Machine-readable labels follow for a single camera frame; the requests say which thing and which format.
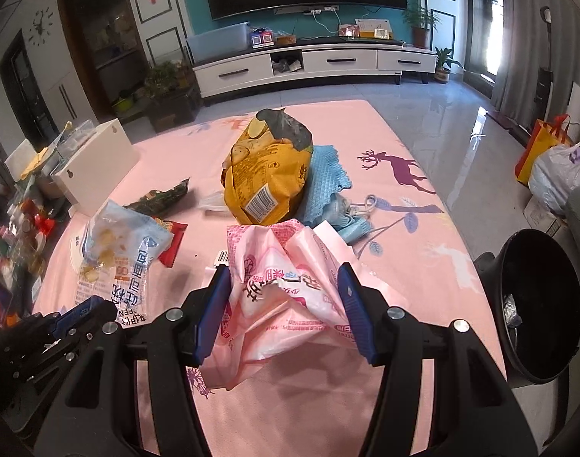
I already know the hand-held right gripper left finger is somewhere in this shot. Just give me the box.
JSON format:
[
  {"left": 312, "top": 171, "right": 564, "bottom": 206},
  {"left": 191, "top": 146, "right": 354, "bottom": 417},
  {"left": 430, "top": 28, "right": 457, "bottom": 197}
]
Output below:
[{"left": 33, "top": 264, "right": 231, "bottom": 457}]

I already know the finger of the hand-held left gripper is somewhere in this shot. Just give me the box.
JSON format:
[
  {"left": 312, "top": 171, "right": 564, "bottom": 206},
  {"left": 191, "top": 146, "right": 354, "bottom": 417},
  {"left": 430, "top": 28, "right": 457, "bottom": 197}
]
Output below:
[{"left": 46, "top": 294, "right": 118, "bottom": 344}]

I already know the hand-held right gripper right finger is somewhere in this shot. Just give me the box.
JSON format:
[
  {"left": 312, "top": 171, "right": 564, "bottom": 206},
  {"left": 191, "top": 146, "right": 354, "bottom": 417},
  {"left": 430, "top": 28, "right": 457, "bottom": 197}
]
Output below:
[{"left": 337, "top": 262, "right": 550, "bottom": 457}]

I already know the pink plastic bag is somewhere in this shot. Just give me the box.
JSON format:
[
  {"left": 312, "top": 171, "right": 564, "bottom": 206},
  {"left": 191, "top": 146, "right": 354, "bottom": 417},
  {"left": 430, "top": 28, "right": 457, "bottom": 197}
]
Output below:
[{"left": 199, "top": 219, "right": 409, "bottom": 388}]

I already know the light blue snack packet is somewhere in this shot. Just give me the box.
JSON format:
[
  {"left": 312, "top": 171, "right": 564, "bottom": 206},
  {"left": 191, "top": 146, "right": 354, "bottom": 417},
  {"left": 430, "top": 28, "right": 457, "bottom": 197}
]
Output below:
[{"left": 75, "top": 200, "right": 176, "bottom": 329}]

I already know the blue face mask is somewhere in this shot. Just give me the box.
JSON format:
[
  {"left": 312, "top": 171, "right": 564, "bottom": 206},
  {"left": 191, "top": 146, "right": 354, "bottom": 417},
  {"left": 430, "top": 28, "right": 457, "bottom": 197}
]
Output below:
[{"left": 325, "top": 194, "right": 390, "bottom": 243}]

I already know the translucent white plastic bag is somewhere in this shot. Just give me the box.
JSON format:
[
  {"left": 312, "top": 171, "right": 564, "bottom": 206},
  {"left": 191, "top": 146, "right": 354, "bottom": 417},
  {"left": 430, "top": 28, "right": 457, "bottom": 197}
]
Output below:
[{"left": 196, "top": 190, "right": 230, "bottom": 214}]

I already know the black trash bin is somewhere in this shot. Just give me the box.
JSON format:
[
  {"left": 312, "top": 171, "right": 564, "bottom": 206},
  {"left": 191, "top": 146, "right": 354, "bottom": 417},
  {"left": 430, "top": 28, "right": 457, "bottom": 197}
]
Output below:
[{"left": 475, "top": 228, "right": 580, "bottom": 385}]

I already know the white blue paper cup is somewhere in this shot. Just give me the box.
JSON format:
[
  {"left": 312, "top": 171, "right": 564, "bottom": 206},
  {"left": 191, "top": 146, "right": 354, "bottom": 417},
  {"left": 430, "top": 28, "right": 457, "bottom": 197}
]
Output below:
[{"left": 67, "top": 228, "right": 93, "bottom": 274}]

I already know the red cigarette pack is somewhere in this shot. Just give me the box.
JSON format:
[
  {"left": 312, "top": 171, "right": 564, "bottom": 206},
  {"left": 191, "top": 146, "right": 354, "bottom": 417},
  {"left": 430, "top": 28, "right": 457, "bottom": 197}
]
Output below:
[{"left": 154, "top": 218, "right": 188, "bottom": 267}]

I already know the pile of assorted clutter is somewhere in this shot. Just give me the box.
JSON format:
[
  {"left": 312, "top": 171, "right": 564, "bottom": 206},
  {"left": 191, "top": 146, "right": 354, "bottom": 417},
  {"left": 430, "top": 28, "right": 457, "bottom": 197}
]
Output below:
[{"left": 0, "top": 124, "right": 72, "bottom": 339}]

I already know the pink printed tablecloth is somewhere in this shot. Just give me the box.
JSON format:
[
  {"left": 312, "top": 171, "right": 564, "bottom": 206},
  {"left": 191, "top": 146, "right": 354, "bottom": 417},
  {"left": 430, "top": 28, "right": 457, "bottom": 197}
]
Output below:
[{"left": 33, "top": 99, "right": 507, "bottom": 457}]

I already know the green snack wrapper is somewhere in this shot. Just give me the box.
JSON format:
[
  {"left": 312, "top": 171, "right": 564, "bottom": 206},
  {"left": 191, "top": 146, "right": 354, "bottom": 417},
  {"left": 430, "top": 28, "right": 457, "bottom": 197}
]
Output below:
[{"left": 123, "top": 177, "right": 190, "bottom": 215}]

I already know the blue waffle cloth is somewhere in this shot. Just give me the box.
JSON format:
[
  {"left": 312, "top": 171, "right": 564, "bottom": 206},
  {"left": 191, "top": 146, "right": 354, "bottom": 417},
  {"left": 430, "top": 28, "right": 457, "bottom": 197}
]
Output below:
[{"left": 297, "top": 145, "right": 352, "bottom": 227}]

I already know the yellow chip bag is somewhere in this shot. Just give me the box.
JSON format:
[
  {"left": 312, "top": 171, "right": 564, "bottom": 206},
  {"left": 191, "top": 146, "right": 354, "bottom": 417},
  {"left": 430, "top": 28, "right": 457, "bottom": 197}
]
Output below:
[{"left": 220, "top": 107, "right": 315, "bottom": 225}]

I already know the clear plastic bag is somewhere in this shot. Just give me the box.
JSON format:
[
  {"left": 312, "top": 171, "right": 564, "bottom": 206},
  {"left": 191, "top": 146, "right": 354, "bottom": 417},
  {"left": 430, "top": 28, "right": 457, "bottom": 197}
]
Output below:
[{"left": 47, "top": 119, "right": 100, "bottom": 172}]

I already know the cardboard box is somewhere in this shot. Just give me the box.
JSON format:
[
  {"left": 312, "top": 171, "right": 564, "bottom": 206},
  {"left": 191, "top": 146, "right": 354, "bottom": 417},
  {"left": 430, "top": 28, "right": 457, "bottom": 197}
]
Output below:
[{"left": 523, "top": 195, "right": 564, "bottom": 235}]

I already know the plant stand with plants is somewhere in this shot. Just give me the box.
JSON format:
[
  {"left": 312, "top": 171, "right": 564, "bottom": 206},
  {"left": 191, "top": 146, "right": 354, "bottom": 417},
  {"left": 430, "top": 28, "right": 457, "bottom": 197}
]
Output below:
[{"left": 144, "top": 59, "right": 202, "bottom": 131}]

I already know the white printed plastic bag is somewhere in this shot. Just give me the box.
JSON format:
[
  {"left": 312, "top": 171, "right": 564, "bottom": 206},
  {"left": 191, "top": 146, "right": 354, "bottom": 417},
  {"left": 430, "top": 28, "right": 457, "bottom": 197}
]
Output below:
[{"left": 528, "top": 140, "right": 580, "bottom": 215}]

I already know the orange shopping bag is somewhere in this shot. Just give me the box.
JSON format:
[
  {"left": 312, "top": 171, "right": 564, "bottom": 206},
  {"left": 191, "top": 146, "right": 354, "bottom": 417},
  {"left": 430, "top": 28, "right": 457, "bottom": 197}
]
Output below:
[{"left": 515, "top": 114, "right": 574, "bottom": 186}]

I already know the white television cabinet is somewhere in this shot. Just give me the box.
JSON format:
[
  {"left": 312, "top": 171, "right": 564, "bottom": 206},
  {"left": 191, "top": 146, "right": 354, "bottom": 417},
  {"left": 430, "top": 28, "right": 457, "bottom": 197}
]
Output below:
[{"left": 192, "top": 38, "right": 438, "bottom": 98}]

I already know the small potted plant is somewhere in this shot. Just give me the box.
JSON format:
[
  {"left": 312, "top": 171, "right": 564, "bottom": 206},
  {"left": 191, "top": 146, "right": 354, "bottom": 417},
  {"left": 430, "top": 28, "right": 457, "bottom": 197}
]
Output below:
[{"left": 433, "top": 46, "right": 464, "bottom": 84}]

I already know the translucent storage box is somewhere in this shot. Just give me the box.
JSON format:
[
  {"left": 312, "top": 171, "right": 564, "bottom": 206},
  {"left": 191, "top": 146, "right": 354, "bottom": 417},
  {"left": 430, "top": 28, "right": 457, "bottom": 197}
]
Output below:
[{"left": 185, "top": 21, "right": 250, "bottom": 64}]

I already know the dark display cabinet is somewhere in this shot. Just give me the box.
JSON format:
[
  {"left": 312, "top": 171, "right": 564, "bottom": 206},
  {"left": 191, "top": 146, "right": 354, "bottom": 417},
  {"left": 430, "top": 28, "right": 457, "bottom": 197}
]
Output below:
[{"left": 56, "top": 0, "right": 150, "bottom": 120}]

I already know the tall potted plant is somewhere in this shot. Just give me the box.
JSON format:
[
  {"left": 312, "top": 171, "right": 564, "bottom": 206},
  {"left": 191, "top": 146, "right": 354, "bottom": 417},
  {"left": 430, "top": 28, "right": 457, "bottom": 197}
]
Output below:
[{"left": 403, "top": 4, "right": 440, "bottom": 49}]

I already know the upright vacuum cleaner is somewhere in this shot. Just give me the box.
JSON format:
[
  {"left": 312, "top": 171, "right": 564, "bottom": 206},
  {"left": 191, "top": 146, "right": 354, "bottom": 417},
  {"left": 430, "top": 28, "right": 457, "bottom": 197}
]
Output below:
[{"left": 532, "top": 7, "right": 557, "bottom": 120}]

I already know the grey curtain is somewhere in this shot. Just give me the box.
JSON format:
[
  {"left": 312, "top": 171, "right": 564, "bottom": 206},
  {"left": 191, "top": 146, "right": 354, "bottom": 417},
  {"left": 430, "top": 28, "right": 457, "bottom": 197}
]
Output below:
[{"left": 497, "top": 0, "right": 580, "bottom": 127}]

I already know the wall clock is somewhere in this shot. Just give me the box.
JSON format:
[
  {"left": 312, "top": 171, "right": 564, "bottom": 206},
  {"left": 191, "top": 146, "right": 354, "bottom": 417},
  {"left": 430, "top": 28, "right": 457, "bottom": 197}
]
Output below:
[{"left": 29, "top": 8, "right": 55, "bottom": 41}]

